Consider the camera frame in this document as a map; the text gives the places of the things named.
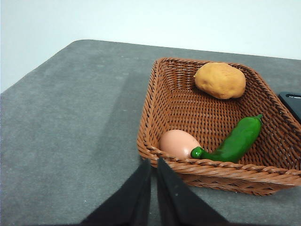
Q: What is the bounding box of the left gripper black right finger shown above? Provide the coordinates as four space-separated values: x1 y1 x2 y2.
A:
157 158 230 226

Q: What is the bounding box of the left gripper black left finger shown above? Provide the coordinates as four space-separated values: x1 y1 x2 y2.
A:
79 158 151 226

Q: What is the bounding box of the light brown egg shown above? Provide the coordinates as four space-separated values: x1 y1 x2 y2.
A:
159 129 202 160

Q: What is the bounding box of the green chili pepper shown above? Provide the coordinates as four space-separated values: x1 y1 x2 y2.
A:
190 114 263 163

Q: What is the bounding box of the brown wicker basket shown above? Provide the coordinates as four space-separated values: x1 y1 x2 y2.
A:
136 57 301 196

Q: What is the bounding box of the yellow-orange potato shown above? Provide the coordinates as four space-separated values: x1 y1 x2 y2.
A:
194 62 246 99

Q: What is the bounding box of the dark rectangular tray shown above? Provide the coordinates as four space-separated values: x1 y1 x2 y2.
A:
278 91 301 124

